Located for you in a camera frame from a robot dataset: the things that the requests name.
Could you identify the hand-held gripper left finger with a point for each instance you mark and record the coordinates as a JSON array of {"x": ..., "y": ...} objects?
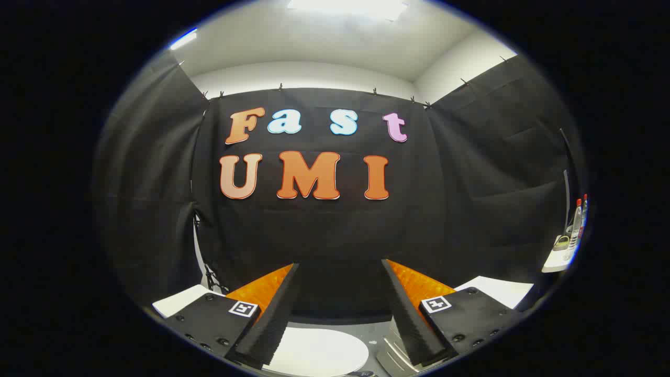
[{"x": 269, "y": 319}]

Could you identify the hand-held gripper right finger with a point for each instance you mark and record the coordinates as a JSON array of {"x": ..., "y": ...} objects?
[{"x": 411, "y": 324}]

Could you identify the white box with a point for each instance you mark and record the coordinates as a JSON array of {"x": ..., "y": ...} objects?
[{"x": 180, "y": 301}]

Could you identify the clear bottle with red cap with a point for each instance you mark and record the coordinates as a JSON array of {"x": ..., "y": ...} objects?
[{"x": 576, "y": 228}]

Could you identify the black backdrop cloth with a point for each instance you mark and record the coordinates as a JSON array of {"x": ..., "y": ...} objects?
[{"x": 340, "y": 235}]

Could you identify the white cabinet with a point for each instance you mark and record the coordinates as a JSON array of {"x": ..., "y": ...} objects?
[{"x": 502, "y": 290}]

